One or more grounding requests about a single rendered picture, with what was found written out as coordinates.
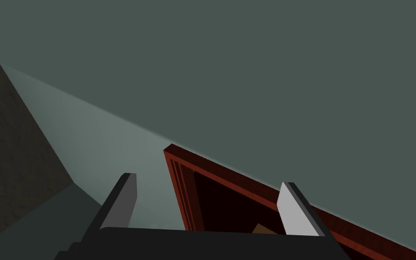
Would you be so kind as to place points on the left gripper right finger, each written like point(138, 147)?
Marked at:
point(297, 213)

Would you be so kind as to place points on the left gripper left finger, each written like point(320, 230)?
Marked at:
point(120, 206)

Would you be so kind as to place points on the dark red wooden door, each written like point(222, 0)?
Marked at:
point(226, 202)

